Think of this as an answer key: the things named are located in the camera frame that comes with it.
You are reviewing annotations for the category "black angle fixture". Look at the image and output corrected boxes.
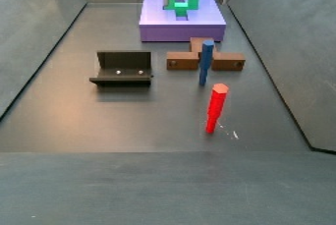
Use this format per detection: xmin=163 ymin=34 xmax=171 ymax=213
xmin=90 ymin=50 xmax=153 ymax=85

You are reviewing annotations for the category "purple base block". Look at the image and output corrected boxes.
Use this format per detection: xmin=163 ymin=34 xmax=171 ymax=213
xmin=139 ymin=0 xmax=226 ymax=42

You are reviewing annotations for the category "green U-shaped block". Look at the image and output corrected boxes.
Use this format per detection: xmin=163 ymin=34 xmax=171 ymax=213
xmin=165 ymin=0 xmax=201 ymax=17

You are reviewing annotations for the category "blue hexagonal peg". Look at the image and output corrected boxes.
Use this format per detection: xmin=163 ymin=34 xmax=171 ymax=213
xmin=201 ymin=39 xmax=214 ymax=85

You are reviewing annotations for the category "brown T-shaped block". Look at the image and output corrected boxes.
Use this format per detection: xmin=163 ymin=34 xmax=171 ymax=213
xmin=167 ymin=37 xmax=246 ymax=71

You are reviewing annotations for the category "red hexagonal peg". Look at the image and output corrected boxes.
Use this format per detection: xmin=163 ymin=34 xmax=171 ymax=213
xmin=207 ymin=84 xmax=229 ymax=134

